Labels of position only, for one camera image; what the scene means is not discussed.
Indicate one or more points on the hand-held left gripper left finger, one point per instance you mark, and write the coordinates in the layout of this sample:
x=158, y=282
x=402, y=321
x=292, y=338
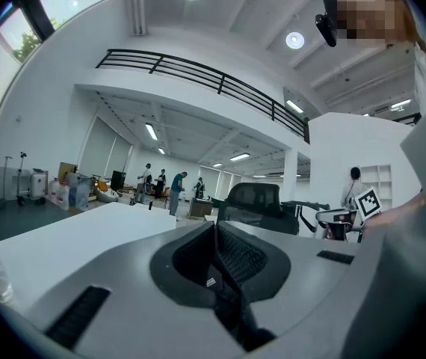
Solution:
x=123, y=312

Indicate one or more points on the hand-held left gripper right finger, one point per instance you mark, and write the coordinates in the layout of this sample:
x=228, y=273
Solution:
x=310, y=282

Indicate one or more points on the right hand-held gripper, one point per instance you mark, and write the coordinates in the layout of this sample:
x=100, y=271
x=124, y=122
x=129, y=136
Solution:
x=368, y=202

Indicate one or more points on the black object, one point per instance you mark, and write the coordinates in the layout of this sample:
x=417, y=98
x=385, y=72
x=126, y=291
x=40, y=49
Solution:
x=235, y=312

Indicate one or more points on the black mesh office chair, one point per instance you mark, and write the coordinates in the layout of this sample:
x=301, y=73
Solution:
x=258, y=204

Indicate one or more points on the person's right forearm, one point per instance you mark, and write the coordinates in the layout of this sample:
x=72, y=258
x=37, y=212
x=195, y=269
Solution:
x=396, y=213

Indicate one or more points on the white cube shelf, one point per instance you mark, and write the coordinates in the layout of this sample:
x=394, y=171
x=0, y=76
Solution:
x=379, y=185

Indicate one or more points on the long white table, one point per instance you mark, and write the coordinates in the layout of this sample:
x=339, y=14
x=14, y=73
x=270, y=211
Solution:
x=67, y=238

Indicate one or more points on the ceiling tube light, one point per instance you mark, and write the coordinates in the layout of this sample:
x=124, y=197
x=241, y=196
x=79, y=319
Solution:
x=161, y=150
x=240, y=157
x=294, y=106
x=217, y=165
x=151, y=131
x=400, y=103

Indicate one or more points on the white beanbag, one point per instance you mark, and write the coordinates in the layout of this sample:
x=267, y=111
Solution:
x=108, y=194

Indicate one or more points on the clear plastic bags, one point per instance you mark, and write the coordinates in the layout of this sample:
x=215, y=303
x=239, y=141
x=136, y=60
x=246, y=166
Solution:
x=80, y=193

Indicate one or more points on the brown wooden cabinet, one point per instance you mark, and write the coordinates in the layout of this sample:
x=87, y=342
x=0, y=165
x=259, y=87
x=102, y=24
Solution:
x=200, y=208

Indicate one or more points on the clear plastic jugs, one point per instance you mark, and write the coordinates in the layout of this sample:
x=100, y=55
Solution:
x=60, y=196

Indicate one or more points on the black monitor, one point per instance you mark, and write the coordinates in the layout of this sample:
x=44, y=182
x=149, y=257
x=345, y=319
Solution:
x=117, y=180

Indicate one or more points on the person's white shirt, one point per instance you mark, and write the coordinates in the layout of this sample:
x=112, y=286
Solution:
x=424, y=80

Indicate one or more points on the cardboard sheet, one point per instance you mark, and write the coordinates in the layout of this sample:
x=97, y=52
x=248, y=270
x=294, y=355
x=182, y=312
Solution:
x=65, y=170

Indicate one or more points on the white wheeled cart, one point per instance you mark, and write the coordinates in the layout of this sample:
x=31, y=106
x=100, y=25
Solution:
x=35, y=185

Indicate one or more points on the grey window blinds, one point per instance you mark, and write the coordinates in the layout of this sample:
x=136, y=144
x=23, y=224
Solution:
x=101, y=152

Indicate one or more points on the metal pole stand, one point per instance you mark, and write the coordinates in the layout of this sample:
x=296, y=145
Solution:
x=5, y=181

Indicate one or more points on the black balcony railing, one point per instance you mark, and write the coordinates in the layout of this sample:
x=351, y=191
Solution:
x=216, y=80

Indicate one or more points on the black-framed window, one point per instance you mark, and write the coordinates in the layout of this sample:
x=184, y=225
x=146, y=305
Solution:
x=30, y=32

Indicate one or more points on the black head-mounted camera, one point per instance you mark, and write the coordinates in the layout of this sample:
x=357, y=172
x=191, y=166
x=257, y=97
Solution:
x=327, y=28

